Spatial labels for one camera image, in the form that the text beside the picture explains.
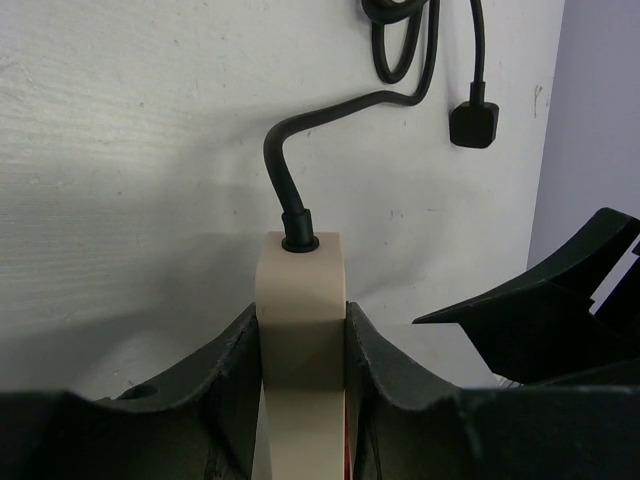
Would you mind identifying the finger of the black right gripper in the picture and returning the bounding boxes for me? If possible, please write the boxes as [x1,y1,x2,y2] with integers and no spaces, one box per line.
[416,208,639,384]

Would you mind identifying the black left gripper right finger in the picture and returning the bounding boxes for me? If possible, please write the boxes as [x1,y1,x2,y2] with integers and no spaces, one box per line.
[345,303,639,479]

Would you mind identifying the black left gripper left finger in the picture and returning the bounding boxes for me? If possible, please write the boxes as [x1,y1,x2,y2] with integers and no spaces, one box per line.
[1,305,262,479]

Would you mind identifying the beige power strip red sockets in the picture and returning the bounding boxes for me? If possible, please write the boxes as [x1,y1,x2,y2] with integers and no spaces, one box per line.
[255,232,347,480]

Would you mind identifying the large white charger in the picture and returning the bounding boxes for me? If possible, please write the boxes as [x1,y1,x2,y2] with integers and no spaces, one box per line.
[379,324,520,388]

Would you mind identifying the black power cable with plug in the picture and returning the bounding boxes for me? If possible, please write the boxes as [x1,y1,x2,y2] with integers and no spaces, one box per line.
[263,0,501,253]

